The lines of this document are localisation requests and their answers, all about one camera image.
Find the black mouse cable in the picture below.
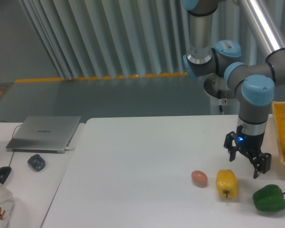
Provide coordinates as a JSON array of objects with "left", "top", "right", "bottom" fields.
[{"left": 0, "top": 121, "right": 22, "bottom": 168}]

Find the brown egg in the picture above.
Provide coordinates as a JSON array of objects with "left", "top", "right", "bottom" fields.
[{"left": 191, "top": 170, "right": 208, "bottom": 188}]

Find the dark blue small tray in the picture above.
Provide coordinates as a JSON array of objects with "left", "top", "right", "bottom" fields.
[{"left": 28, "top": 154, "right": 46, "bottom": 171}]

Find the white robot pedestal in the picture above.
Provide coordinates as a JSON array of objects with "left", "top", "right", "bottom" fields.
[{"left": 204, "top": 74, "right": 239, "bottom": 115}]

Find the white cloth with orange letters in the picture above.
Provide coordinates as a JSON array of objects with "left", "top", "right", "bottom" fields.
[{"left": 0, "top": 183, "right": 14, "bottom": 228}]

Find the yellow bell pepper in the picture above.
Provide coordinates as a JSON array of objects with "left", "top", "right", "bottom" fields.
[{"left": 216, "top": 169, "right": 239, "bottom": 199}]

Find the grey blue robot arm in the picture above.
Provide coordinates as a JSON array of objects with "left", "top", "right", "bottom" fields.
[{"left": 182, "top": 0, "right": 285, "bottom": 178}]

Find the yellow plastic basket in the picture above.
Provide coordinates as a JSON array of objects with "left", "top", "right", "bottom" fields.
[{"left": 271, "top": 101, "right": 285, "bottom": 165}]

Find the silver closed laptop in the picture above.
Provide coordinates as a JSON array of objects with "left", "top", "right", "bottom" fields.
[{"left": 6, "top": 116, "right": 81, "bottom": 153}]

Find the white folding curtain partition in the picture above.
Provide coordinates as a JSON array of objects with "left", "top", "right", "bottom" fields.
[{"left": 21, "top": 0, "right": 285, "bottom": 80}]

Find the black computer mouse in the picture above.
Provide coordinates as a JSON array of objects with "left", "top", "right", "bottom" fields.
[{"left": 0, "top": 166, "right": 12, "bottom": 184}]

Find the green bell pepper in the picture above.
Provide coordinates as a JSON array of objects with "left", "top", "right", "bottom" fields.
[{"left": 252, "top": 184, "right": 285, "bottom": 212}]

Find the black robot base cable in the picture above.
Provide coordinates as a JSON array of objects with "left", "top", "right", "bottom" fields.
[{"left": 217, "top": 89, "right": 224, "bottom": 115}]

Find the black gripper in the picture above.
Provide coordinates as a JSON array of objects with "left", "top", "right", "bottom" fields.
[{"left": 223, "top": 125, "right": 272, "bottom": 179}]

